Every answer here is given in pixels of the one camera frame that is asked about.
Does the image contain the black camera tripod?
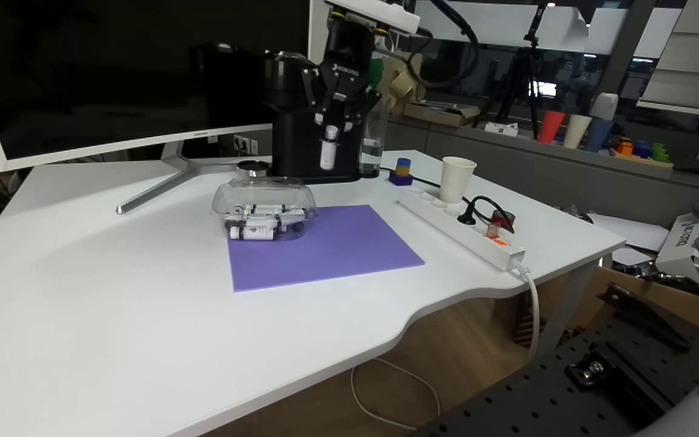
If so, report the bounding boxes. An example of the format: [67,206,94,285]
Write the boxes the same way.
[506,0,557,127]

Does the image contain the clear water container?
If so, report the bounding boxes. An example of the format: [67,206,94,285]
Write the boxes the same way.
[359,102,391,178]

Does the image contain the white framed monitor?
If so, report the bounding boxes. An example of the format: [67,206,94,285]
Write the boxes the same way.
[0,0,331,220]

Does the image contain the blue plastic cup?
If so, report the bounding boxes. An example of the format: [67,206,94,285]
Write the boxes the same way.
[583,115,615,157]

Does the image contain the black perforated breadboard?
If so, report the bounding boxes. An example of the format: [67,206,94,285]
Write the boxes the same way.
[416,306,699,437]

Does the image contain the cream plastic cup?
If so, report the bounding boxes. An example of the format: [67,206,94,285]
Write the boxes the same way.
[560,112,594,154]

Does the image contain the blue yellow toy block stack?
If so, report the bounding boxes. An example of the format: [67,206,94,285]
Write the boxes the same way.
[387,157,415,191]

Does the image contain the red plastic cup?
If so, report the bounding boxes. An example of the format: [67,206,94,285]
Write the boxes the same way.
[533,109,568,148]

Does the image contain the colourless plastic bowl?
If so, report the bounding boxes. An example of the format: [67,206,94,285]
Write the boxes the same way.
[209,178,318,243]

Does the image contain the white power strip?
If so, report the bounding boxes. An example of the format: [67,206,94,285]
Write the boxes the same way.
[392,191,529,278]

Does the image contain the white paper cup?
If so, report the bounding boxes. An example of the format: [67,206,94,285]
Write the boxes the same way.
[436,154,479,206]

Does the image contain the black plug with cable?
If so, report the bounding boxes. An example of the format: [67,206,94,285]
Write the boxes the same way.
[376,165,520,238]

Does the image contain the blue purple paper sheet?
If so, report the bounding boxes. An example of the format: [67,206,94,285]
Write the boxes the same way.
[226,203,426,295]

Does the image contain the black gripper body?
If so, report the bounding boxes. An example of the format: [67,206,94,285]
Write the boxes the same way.
[305,58,381,137]

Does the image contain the white power strip cable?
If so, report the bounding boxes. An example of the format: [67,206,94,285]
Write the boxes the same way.
[346,260,546,435]

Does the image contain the green toy piece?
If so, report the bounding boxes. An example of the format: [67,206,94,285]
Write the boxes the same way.
[647,142,674,165]

